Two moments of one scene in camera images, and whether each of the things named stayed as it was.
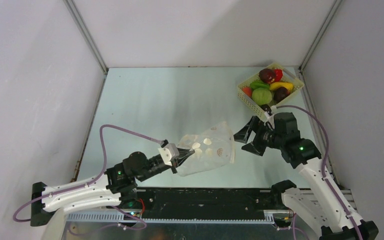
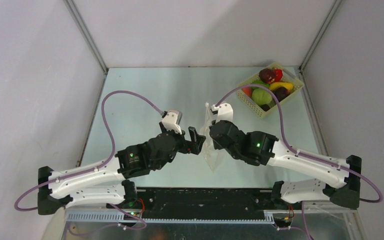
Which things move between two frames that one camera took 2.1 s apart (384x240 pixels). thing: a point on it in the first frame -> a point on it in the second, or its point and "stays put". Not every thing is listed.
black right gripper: (256, 136) -> (213, 136)
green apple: (261, 96) stays put
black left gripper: (184, 154) -> (189, 146)
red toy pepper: (278, 75) stays put
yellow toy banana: (289, 86) stays put
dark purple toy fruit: (280, 93) stays put
